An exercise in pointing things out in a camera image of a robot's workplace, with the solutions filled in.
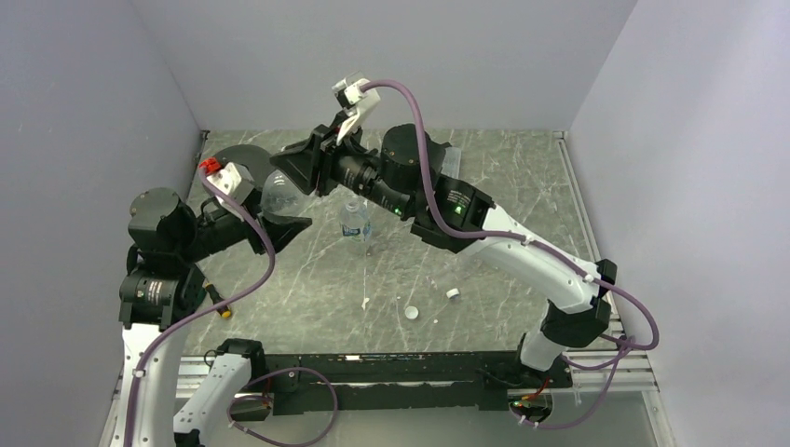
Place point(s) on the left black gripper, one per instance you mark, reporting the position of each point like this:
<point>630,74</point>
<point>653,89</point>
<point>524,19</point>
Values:
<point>283,230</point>

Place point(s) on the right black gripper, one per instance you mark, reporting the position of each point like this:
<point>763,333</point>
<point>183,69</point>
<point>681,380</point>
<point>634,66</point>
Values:
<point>315,158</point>

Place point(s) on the clear bottle white cap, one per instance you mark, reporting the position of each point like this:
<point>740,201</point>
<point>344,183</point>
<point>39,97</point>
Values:
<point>280,196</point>

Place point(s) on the labelled water bottle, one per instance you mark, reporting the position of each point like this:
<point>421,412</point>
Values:
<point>356,226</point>

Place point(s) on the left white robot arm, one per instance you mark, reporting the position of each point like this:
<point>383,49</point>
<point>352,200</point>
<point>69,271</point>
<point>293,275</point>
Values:
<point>163,287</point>

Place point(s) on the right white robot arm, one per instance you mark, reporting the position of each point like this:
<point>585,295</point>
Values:
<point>404,178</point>

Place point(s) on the black spool disc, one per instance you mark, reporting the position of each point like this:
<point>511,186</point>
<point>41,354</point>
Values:
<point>255,159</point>

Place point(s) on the yellow tipped screwdriver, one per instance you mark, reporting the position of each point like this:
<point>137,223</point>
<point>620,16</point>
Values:
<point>216,298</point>

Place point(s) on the clear plastic tray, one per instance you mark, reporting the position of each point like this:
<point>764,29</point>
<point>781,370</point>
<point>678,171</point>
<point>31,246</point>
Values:
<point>451,162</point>

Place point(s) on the loose white cap near front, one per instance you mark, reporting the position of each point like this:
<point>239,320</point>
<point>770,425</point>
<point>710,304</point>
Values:
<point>411,312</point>

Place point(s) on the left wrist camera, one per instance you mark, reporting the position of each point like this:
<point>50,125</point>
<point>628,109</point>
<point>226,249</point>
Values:
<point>230,178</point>

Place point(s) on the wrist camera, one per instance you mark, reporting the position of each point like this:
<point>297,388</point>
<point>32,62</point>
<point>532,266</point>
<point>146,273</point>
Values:
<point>230,178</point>
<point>355,103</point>

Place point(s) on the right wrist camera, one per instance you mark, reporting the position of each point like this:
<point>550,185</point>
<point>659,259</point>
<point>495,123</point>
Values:
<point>355,103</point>

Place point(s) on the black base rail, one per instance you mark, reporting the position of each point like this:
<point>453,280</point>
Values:
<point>485,380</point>

